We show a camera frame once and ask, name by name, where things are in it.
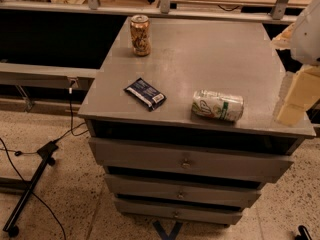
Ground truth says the gold patterned soda can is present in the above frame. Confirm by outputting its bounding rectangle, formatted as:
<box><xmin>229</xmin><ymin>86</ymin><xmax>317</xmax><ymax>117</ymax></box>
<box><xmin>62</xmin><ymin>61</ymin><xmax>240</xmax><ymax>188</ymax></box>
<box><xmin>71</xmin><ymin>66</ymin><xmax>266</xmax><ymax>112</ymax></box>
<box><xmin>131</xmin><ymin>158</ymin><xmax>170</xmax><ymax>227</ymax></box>
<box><xmin>130</xmin><ymin>14</ymin><xmax>151</xmax><ymax>56</ymax></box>

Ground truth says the middle grey drawer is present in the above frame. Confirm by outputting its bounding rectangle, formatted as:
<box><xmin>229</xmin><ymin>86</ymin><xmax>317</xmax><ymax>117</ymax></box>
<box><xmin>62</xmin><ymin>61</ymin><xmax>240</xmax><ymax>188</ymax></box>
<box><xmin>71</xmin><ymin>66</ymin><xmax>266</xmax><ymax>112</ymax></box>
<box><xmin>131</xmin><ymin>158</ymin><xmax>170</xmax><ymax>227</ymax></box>
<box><xmin>105</xmin><ymin>174</ymin><xmax>261</xmax><ymax>208</ymax></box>

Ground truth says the black stand leg with wheels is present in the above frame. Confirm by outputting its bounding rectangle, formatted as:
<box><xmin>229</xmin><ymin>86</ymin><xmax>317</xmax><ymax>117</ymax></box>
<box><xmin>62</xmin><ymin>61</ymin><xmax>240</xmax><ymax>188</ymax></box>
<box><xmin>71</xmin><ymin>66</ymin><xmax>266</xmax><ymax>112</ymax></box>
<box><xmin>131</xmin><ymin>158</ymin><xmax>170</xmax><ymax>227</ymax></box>
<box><xmin>0</xmin><ymin>141</ymin><xmax>58</xmax><ymax>237</ymax></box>

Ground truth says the black cable on floor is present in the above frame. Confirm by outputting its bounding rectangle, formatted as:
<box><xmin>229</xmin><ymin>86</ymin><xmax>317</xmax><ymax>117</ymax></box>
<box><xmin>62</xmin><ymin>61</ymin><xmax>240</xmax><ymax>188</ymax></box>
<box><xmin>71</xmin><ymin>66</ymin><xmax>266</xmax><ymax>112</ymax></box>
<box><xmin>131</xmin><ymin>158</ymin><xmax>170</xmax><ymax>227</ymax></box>
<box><xmin>0</xmin><ymin>79</ymin><xmax>89</xmax><ymax>240</ymax></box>

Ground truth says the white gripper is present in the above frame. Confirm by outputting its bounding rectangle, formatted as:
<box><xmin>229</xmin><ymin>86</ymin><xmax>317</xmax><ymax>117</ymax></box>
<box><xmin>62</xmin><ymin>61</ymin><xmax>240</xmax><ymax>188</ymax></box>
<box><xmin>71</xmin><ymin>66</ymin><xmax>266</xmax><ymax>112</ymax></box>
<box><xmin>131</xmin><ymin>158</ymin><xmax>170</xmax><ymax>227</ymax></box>
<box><xmin>275</xmin><ymin>0</ymin><xmax>320</xmax><ymax>126</ymax></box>

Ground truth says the grey drawer cabinet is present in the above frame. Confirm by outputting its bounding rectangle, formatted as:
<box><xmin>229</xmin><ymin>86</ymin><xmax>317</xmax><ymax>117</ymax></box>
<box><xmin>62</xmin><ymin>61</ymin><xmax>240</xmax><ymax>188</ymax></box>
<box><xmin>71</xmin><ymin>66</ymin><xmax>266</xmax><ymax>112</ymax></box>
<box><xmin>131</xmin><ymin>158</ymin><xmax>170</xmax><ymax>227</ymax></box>
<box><xmin>79</xmin><ymin>19</ymin><xmax>315</xmax><ymax>213</ymax></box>

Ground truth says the grey metal shelf rail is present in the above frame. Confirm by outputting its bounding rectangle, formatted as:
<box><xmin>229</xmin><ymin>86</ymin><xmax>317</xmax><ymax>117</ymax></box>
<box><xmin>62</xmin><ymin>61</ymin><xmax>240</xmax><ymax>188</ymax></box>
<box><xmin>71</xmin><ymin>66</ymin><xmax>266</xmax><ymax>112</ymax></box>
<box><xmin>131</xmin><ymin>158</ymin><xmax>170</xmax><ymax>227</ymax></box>
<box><xmin>0</xmin><ymin>0</ymin><xmax>312</xmax><ymax>24</ymax></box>

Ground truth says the dark blue snack packet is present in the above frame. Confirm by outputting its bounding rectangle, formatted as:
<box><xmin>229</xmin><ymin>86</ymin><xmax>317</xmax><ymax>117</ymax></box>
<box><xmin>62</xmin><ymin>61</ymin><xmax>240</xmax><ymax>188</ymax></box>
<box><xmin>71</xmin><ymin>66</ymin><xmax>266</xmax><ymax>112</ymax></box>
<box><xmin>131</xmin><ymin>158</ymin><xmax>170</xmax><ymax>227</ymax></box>
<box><xmin>124</xmin><ymin>78</ymin><xmax>167</xmax><ymax>111</ymax></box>

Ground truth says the top grey drawer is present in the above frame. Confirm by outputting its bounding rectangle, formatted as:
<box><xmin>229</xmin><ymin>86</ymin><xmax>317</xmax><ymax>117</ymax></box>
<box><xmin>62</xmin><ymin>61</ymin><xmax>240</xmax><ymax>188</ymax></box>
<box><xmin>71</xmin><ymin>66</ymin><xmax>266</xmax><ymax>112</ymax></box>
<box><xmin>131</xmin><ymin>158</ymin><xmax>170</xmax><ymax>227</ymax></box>
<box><xmin>89</xmin><ymin>137</ymin><xmax>293</xmax><ymax>183</ymax></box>

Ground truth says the grey drawer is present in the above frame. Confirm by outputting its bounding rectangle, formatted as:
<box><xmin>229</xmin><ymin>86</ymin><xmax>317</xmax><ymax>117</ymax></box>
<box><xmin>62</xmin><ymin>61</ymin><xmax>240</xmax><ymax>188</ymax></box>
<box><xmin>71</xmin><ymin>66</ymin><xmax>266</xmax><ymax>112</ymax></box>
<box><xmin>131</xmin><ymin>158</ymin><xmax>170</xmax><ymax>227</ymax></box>
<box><xmin>105</xmin><ymin>174</ymin><xmax>261</xmax><ymax>208</ymax></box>
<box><xmin>114</xmin><ymin>198</ymin><xmax>242</xmax><ymax>225</ymax></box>
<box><xmin>89</xmin><ymin>137</ymin><xmax>293</xmax><ymax>183</ymax></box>

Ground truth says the bottom grey drawer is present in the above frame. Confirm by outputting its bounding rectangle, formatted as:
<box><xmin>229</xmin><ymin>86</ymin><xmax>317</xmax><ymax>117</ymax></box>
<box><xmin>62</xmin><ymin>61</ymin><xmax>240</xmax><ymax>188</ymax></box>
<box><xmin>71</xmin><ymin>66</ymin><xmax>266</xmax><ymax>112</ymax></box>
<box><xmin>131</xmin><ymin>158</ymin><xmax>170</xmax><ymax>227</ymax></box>
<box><xmin>114</xmin><ymin>198</ymin><xmax>242</xmax><ymax>225</ymax></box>

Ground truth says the black object bottom right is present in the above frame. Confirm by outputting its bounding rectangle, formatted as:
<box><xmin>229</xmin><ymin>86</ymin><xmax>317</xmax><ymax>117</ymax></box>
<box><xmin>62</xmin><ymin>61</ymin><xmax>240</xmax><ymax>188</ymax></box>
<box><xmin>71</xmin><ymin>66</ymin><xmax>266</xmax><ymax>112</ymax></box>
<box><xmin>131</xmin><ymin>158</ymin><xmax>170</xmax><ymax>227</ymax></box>
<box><xmin>295</xmin><ymin>225</ymin><xmax>312</xmax><ymax>240</ymax></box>

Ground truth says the white green 7up can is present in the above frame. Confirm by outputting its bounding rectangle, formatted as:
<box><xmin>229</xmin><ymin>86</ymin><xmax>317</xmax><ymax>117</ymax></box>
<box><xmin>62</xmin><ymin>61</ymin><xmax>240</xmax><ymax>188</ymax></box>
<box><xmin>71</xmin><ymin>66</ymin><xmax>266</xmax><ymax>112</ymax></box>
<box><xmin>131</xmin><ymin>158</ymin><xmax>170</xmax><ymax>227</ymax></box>
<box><xmin>192</xmin><ymin>90</ymin><xmax>244</xmax><ymax>122</ymax></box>

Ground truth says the grey side ledge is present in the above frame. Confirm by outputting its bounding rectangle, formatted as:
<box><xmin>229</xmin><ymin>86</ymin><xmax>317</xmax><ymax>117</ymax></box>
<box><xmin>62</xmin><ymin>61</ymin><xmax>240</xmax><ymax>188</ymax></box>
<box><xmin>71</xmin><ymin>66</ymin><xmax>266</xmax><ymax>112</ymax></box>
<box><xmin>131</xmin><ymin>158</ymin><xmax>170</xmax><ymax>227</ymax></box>
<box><xmin>0</xmin><ymin>63</ymin><xmax>97</xmax><ymax>90</ymax></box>

